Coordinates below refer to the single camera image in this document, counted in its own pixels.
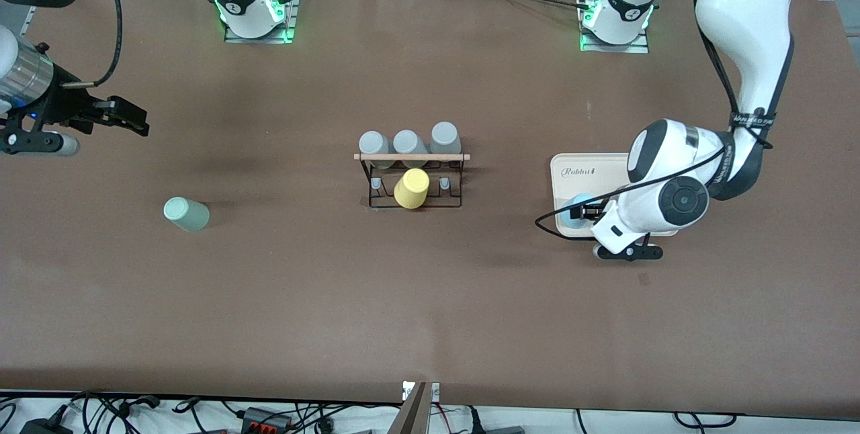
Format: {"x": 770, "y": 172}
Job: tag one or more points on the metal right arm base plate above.
{"x": 290, "y": 11}

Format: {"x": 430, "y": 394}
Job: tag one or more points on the light blue cup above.
{"x": 572, "y": 218}

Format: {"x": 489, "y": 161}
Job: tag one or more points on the black power adapter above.
{"x": 44, "y": 426}

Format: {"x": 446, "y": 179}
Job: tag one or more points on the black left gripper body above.
{"x": 595, "y": 212}

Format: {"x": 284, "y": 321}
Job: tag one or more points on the grey connector box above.
{"x": 265, "y": 417}

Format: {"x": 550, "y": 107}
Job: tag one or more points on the beige plastic tray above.
{"x": 591, "y": 175}

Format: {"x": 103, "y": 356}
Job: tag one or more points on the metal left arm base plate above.
{"x": 615, "y": 48}

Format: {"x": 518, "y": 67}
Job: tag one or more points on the grey cup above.
{"x": 445, "y": 137}
{"x": 408, "y": 143}
{"x": 373, "y": 145}

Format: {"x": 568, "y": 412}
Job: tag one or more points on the silver table edge rail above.
{"x": 28, "y": 21}

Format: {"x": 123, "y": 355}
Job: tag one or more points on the yellow cup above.
{"x": 411, "y": 189}

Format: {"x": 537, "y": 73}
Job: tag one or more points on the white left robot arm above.
{"x": 739, "y": 17}

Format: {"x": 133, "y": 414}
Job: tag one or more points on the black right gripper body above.
{"x": 59, "y": 103}

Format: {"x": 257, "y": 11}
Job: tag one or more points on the pale green cup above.
{"x": 187, "y": 214}

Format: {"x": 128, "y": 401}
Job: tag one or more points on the white mount bracket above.
{"x": 435, "y": 390}

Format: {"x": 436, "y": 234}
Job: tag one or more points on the grey wedge camera mount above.
{"x": 411, "y": 414}

